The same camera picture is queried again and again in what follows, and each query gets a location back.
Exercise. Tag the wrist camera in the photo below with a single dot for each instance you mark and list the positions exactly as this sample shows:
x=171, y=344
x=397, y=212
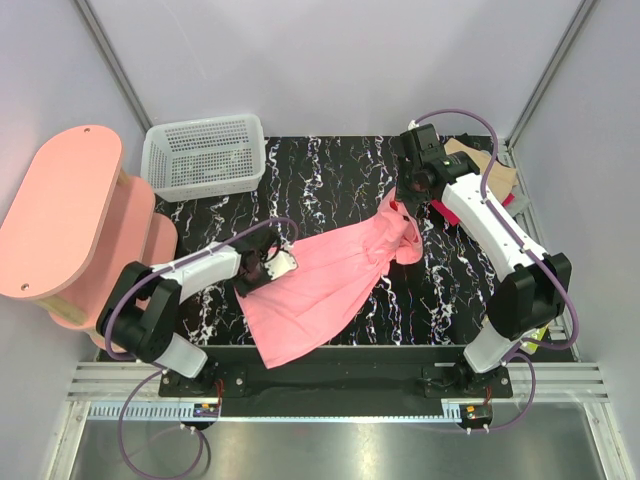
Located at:
x=275, y=256
x=421, y=145

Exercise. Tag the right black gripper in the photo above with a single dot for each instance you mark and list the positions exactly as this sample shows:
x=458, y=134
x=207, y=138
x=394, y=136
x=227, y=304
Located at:
x=406, y=196

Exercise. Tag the black folded t-shirt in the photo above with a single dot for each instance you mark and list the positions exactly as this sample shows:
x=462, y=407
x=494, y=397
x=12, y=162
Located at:
x=472, y=141

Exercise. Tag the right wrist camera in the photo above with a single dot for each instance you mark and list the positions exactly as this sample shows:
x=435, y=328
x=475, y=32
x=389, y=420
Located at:
x=421, y=145

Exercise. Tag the grey folded t-shirt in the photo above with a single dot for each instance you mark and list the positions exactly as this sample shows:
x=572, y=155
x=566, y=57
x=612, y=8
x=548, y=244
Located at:
x=516, y=203

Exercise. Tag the green treehouse book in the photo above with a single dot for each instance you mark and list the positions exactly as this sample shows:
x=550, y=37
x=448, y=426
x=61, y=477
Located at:
x=528, y=343

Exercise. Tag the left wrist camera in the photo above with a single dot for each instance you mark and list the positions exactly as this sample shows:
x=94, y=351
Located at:
x=275, y=256

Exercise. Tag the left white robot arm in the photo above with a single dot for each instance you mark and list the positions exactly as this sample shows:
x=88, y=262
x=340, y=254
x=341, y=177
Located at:
x=140, y=313

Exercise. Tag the tan folded t-shirt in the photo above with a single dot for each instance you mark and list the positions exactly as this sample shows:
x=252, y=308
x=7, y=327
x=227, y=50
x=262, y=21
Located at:
x=501, y=179

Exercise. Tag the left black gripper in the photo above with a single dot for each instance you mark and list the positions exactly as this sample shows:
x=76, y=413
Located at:
x=243, y=288

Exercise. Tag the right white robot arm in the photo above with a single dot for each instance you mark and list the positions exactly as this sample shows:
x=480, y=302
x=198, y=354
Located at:
x=533, y=284

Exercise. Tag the magenta folded t-shirt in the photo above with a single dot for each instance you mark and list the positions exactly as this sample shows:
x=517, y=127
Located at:
x=452, y=219

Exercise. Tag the pink t-shirt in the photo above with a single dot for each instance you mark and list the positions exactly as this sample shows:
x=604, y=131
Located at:
x=336, y=273

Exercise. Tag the pink three-tier shelf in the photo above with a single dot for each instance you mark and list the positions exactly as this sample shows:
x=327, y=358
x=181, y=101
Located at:
x=76, y=221

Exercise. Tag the white plastic mesh basket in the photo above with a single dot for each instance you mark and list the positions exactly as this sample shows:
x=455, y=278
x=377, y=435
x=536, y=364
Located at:
x=203, y=158

